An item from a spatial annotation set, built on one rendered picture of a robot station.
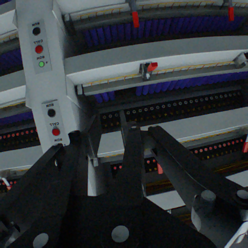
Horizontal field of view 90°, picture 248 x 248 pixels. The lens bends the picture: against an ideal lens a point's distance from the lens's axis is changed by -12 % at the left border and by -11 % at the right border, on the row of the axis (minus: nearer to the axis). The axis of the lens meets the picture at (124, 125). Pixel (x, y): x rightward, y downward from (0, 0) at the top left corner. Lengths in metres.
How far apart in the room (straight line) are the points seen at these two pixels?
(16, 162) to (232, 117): 0.56
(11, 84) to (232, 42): 0.55
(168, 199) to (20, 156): 0.40
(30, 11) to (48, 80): 0.17
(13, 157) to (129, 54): 0.38
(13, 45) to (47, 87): 0.20
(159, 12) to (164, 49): 0.14
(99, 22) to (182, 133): 0.35
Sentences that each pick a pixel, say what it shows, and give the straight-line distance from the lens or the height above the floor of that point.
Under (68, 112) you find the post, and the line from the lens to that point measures 0.33.
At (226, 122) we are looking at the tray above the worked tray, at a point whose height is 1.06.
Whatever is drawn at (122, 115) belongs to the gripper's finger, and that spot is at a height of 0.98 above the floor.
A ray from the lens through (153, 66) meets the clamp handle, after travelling 0.27.
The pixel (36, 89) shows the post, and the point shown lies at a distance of 0.36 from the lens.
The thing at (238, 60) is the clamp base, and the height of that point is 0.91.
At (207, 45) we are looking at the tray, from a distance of 0.40.
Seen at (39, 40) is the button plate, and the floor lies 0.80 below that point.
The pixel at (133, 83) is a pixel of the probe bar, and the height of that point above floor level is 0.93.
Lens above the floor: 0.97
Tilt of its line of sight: 8 degrees up
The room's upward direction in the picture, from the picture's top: 170 degrees clockwise
